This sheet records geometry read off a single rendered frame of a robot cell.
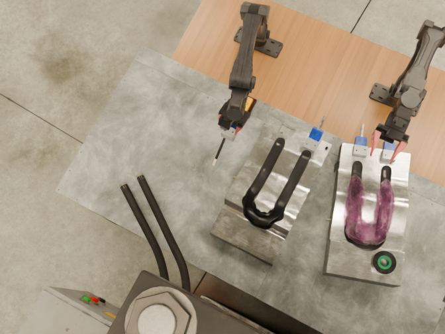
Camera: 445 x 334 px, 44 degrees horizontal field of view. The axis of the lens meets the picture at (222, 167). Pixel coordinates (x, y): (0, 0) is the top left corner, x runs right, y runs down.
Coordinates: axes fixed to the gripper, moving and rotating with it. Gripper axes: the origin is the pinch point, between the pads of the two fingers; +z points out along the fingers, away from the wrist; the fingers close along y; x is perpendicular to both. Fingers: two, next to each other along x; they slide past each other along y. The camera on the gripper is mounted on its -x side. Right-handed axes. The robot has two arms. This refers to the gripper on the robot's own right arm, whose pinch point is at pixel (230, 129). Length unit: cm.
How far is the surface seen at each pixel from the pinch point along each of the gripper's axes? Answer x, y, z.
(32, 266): -32, -75, 125
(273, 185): -6.7, 23.3, 9.5
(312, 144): 9.2, 29.6, -2.3
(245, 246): -26.5, 23.9, 24.2
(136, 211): -32.2, -18.3, 28.5
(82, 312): -90, -2, -11
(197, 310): -101, 27, -66
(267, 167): -0.7, 18.2, 8.8
